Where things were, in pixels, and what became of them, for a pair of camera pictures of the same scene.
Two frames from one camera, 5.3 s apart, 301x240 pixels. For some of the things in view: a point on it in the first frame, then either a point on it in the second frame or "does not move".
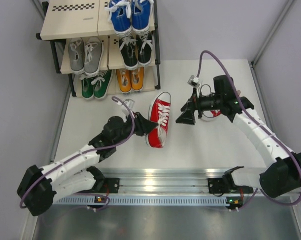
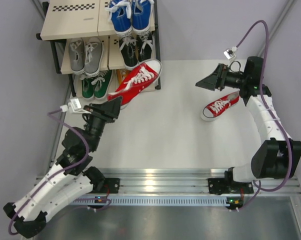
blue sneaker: x=121 y=11 does not move
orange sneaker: x=138 y=79 → x=151 y=87
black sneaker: x=128 y=45 does not move
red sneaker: x=159 y=112 → x=137 y=81
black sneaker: x=144 y=45 does not move
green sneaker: x=87 y=87 does not move
